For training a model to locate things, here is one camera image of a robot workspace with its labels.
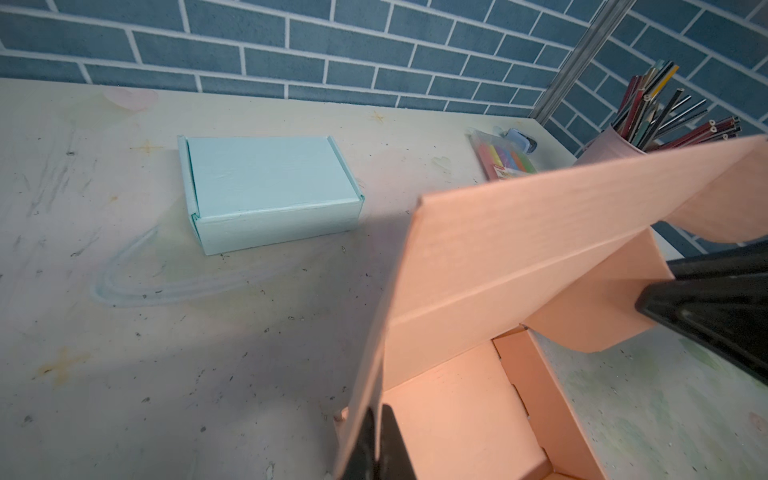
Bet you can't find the pink paper box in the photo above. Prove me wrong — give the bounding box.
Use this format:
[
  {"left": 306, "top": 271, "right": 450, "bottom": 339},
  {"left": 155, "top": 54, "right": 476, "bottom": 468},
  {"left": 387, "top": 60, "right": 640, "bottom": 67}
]
[{"left": 333, "top": 136, "right": 767, "bottom": 479}]

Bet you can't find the light blue paper box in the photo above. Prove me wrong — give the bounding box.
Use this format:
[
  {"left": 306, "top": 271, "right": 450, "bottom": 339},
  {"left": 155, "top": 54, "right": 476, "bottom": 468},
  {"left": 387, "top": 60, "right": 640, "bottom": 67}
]
[{"left": 178, "top": 136, "right": 365, "bottom": 256}]

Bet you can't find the coloured pencils bundle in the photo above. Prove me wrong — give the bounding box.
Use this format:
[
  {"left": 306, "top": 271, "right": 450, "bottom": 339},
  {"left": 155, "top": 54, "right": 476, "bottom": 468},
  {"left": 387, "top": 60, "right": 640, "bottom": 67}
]
[{"left": 610, "top": 60, "right": 742, "bottom": 152}]

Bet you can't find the box of coloured markers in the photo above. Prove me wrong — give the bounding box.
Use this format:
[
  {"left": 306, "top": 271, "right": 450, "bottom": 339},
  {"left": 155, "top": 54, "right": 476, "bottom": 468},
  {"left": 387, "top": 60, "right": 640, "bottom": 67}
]
[{"left": 468, "top": 130, "right": 537, "bottom": 181}]

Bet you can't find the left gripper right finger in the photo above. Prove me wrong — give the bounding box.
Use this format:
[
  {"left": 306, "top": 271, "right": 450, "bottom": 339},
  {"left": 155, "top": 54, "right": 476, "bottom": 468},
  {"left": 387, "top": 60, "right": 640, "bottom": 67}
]
[{"left": 379, "top": 404, "right": 416, "bottom": 480}]

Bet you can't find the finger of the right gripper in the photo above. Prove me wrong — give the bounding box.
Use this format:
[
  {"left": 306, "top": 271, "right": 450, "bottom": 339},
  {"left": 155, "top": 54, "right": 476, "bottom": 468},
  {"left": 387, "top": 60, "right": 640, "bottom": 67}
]
[{"left": 635, "top": 241, "right": 767, "bottom": 384}]

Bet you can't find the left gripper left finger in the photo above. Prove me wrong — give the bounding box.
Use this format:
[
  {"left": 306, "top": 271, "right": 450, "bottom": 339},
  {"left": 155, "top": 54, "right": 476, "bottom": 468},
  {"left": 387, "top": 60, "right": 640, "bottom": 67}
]
[{"left": 340, "top": 409, "right": 376, "bottom": 480}]

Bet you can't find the pink pencil cup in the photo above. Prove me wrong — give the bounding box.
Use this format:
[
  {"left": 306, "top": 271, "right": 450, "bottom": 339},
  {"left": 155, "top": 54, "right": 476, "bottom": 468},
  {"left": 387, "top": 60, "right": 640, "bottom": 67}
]
[{"left": 573, "top": 126, "right": 644, "bottom": 167}]

